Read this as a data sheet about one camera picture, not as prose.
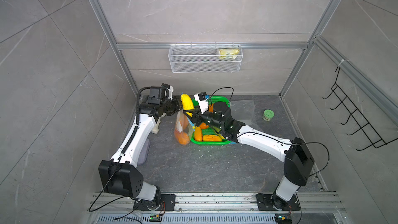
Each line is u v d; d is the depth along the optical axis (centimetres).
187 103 69
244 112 104
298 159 44
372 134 60
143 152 87
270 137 51
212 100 64
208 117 65
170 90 73
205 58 100
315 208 76
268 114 103
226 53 85
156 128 96
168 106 67
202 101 64
